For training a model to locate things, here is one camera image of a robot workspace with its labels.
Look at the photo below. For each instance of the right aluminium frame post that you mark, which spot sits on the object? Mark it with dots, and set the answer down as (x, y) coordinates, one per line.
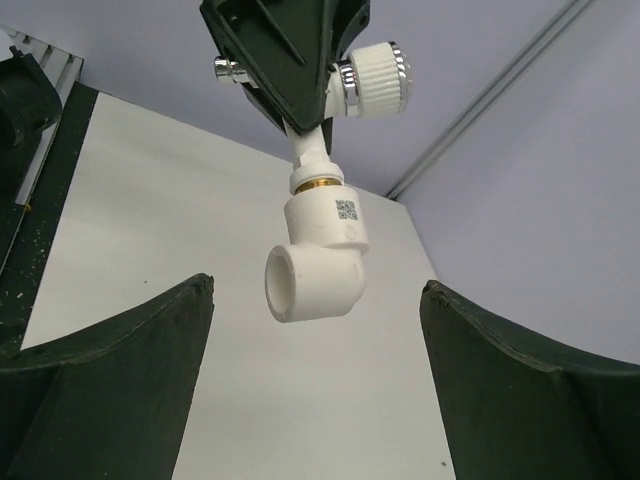
(532, 51)

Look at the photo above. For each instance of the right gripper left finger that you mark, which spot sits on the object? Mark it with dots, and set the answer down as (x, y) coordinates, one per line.
(112, 400)

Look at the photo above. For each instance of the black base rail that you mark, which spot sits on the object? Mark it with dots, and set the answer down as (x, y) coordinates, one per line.
(33, 226)

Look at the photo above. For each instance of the white elbow pipe fitting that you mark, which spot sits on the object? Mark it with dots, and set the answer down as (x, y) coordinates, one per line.
(320, 272)

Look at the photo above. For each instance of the white water faucet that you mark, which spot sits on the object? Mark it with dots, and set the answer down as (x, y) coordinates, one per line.
(369, 83)

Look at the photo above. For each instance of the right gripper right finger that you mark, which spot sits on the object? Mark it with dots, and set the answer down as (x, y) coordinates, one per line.
(518, 405)

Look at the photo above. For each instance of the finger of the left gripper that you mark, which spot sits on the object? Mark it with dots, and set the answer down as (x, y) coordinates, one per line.
(327, 135)
(287, 48)

